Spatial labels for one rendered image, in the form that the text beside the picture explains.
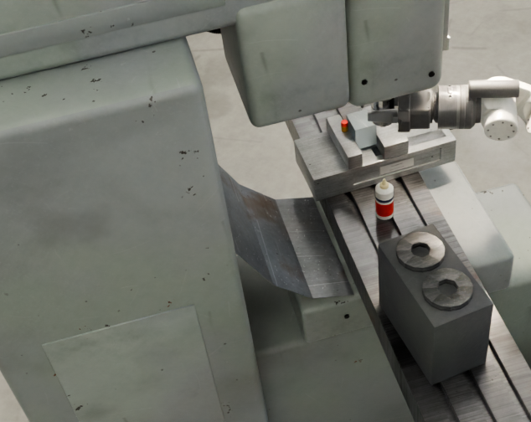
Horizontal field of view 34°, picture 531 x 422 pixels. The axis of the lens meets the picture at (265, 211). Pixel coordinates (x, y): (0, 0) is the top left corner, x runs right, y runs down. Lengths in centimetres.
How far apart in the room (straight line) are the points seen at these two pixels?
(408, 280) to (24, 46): 78
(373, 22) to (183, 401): 92
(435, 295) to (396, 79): 40
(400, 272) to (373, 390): 69
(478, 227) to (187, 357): 74
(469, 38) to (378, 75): 250
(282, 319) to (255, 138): 166
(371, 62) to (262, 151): 200
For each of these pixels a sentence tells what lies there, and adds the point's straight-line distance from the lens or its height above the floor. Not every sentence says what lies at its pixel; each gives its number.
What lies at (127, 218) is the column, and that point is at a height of 132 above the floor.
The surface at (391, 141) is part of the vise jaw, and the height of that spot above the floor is 104.
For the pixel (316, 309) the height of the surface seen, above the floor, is 84.
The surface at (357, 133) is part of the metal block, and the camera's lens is 201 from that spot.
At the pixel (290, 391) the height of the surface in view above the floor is 55.
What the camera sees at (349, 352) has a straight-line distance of 212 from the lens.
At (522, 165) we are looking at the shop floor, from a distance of 350.
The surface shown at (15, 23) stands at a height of 166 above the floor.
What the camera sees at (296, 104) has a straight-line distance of 159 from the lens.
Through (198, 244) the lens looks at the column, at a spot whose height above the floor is 121.
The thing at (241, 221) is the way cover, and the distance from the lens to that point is 190.
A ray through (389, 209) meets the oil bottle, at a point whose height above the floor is 96.
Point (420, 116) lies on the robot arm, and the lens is 178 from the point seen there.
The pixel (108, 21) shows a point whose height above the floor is 163.
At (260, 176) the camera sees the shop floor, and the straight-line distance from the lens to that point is 347.
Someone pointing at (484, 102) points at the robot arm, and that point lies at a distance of 179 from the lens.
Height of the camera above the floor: 239
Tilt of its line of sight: 46 degrees down
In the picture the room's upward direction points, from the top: 9 degrees counter-clockwise
